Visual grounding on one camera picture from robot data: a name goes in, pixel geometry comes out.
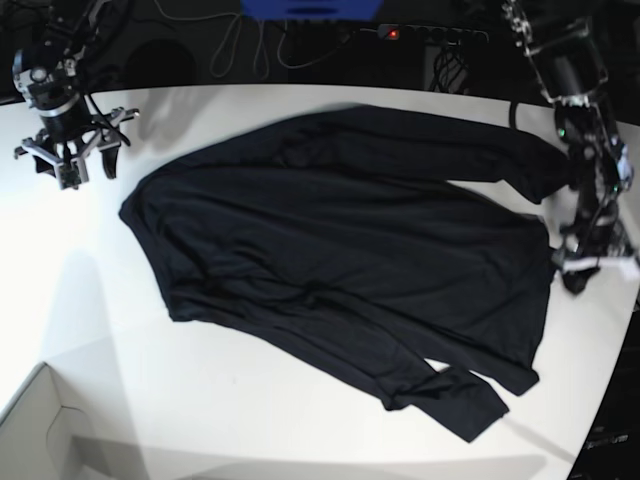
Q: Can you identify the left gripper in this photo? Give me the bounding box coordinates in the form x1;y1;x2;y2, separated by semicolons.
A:
552;219;639;295

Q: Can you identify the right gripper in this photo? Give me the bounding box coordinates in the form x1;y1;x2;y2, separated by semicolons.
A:
13;107;140;183

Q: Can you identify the black t-shirt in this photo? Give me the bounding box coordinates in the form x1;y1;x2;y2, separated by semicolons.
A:
119;106;570;442

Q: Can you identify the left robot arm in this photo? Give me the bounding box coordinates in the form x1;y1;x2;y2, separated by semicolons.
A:
501;1;639;295

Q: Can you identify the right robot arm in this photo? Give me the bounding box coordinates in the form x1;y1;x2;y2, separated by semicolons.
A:
12;1;140;190

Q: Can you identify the blue bin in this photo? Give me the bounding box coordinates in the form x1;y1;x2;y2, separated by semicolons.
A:
241;0;383;21

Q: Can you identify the white cardboard box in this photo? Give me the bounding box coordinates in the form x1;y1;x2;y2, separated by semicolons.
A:
1;363;149;480

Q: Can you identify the black power strip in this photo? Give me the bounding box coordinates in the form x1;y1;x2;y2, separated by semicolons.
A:
375;23;490;45

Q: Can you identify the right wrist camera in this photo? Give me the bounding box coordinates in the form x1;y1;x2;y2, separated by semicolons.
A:
56;166;82;190

